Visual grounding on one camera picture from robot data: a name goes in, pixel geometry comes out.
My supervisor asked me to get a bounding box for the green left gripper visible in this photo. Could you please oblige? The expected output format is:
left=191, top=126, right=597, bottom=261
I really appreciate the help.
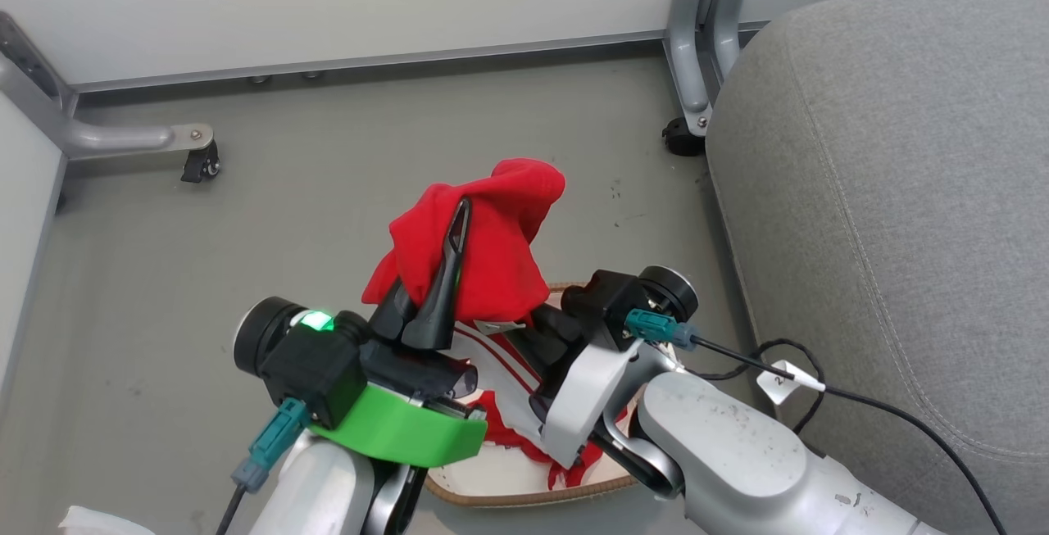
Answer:
left=310, top=197, right=489, bottom=469

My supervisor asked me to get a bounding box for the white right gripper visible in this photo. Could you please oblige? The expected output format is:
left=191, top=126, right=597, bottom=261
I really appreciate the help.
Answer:
left=504, top=305, right=653, bottom=469

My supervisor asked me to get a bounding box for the red and white jersey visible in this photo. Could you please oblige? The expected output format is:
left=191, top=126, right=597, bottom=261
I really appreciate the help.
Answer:
left=361, top=158, right=567, bottom=326

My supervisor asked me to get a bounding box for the cream perforated laundry basket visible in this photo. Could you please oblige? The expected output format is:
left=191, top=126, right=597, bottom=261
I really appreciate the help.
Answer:
left=425, top=281, right=658, bottom=508

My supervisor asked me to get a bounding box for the black caster wheel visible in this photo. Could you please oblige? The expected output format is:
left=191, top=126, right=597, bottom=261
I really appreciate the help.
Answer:
left=181, top=142, right=221, bottom=184
left=661, top=116, right=708, bottom=158

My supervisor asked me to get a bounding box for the grey fabric sofa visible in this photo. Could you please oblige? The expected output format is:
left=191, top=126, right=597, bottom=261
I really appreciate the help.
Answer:
left=705, top=0, right=1049, bottom=535

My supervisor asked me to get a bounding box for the white crumpled item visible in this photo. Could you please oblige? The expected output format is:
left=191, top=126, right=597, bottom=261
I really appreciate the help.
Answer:
left=58, top=506, right=158, bottom=535

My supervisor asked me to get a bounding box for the white numbered cable tag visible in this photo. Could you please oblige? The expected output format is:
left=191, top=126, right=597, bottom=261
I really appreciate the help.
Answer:
left=756, top=360, right=800, bottom=406

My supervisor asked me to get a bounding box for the grey metal panel rail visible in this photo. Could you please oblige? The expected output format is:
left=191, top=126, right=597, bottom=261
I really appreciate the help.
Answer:
left=72, top=27, right=670, bottom=96

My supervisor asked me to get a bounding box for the black braided cable loop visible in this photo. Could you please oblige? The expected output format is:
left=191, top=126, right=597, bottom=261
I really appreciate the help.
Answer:
left=697, top=338, right=827, bottom=438

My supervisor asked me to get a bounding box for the grey upright metal frame leg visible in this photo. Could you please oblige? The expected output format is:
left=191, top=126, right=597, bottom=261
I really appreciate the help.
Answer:
left=663, top=0, right=757, bottom=139

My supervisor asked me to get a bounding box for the grey angled metal frame leg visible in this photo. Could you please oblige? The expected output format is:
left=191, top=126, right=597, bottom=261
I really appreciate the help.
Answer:
left=0, top=11, right=216, bottom=162

